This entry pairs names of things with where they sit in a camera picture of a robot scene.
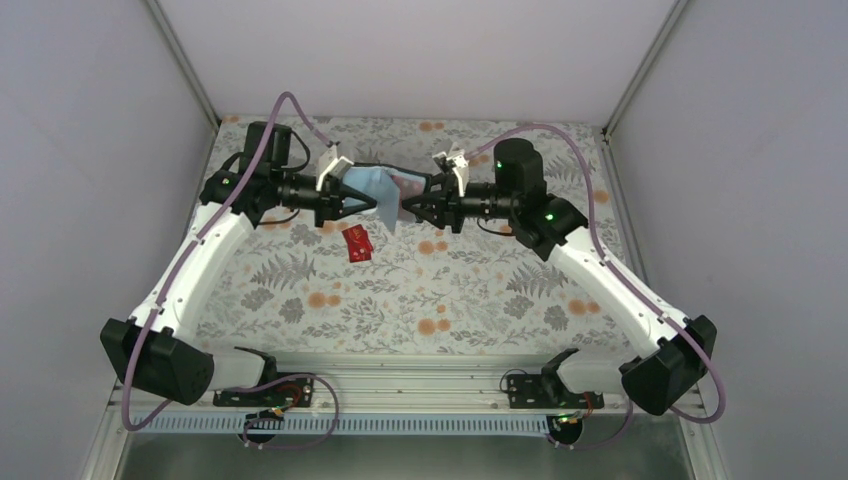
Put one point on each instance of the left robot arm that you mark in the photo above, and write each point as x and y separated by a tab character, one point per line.
155	350

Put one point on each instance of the aluminium rail frame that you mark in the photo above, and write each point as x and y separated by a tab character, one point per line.
390	383

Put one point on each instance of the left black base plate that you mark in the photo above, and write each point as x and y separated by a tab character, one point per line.
286	390

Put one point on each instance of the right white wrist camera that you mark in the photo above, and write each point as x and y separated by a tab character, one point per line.
454	164

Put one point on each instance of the floral patterned table mat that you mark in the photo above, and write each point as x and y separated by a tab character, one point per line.
291	287

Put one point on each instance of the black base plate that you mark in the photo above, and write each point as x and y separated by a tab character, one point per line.
536	391
286	390

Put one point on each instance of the red VIP card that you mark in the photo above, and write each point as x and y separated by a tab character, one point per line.
357	236

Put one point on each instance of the dark red card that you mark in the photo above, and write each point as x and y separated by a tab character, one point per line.
359	250

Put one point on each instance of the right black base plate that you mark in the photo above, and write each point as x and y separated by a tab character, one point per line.
536	391

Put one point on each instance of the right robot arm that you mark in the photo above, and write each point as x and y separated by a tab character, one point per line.
670	347

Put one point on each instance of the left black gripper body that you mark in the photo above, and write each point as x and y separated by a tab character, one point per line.
328	199

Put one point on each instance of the black leather card holder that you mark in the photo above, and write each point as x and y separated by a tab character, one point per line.
388	186

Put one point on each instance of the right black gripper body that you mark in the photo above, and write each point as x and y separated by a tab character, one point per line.
449	204

